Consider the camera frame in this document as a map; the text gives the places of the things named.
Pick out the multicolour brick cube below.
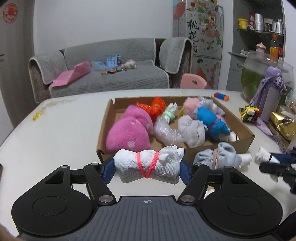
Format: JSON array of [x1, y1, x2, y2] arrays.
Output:
[[239, 105, 261, 123]]

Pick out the white cloth bundle pink band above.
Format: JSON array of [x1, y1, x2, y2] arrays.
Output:
[[113, 146, 185, 185]]

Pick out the grey sock bundle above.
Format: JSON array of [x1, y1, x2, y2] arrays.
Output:
[[178, 115, 207, 149]]

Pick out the grey shelf cabinet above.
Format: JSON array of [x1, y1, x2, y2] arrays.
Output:
[[226, 1, 285, 91]]

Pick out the small white bundle black band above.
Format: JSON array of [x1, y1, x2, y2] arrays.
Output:
[[254, 147, 280, 164]]

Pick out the small white pouch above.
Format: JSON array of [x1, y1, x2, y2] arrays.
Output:
[[228, 132, 240, 143]]

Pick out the decorated grey refrigerator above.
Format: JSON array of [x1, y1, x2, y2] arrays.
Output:
[[173, 0, 223, 89]]

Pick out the red blue orange brick stick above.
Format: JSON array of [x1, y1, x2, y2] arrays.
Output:
[[214, 92, 229, 101]]

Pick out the grey covered sofa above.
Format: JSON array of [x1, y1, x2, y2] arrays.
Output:
[[28, 37, 193, 103]]

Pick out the bubble wrap bundle red band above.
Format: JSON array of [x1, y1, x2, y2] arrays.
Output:
[[153, 115, 183, 146]]

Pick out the light blue sock bundle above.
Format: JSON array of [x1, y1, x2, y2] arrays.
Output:
[[193, 142, 252, 170]]

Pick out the pink fur pompom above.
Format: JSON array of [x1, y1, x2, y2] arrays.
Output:
[[183, 97, 201, 115]]

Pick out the pink mushroom figurine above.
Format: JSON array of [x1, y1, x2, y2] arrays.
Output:
[[256, 42, 266, 54]]

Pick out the silver can on shelf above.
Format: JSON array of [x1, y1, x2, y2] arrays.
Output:
[[255, 13, 264, 31]]

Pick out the grey door with red sign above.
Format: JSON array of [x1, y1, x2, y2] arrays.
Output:
[[1, 1, 37, 128]]

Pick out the blue knit sock bundle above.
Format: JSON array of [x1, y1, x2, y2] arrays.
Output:
[[196, 106, 230, 141]]

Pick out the purple water bottle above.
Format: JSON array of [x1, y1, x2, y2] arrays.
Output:
[[249, 67, 287, 122]]

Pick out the small plush toy on sofa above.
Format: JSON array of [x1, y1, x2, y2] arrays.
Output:
[[121, 59, 137, 70]]

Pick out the gold foil bag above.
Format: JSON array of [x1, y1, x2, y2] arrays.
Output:
[[268, 112, 295, 149]]

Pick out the orange plastic bag bundle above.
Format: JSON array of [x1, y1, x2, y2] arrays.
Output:
[[135, 102, 152, 115]]

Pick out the clear plastic bag bundle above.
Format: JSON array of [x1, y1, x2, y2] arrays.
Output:
[[198, 96, 225, 116]]

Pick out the pink child chair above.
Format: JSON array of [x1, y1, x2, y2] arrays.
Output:
[[180, 73, 207, 89]]

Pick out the orange drink bottle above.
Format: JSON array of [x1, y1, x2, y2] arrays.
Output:
[[269, 35, 278, 59]]

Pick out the magenta fluffy sock bundle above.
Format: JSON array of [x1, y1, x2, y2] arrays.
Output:
[[105, 105, 153, 153]]

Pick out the purple bottle strap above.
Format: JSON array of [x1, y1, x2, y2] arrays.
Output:
[[255, 117, 292, 155]]

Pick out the white bundle green band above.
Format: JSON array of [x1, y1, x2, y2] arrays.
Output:
[[163, 102, 178, 123]]

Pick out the orange plastic bundle green band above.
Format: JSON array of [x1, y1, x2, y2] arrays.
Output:
[[149, 96, 167, 118]]

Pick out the glass fish bowl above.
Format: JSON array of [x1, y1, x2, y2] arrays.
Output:
[[241, 51, 295, 102]]

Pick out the yellow tub on shelf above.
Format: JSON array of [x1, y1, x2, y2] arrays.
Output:
[[238, 18, 248, 30]]

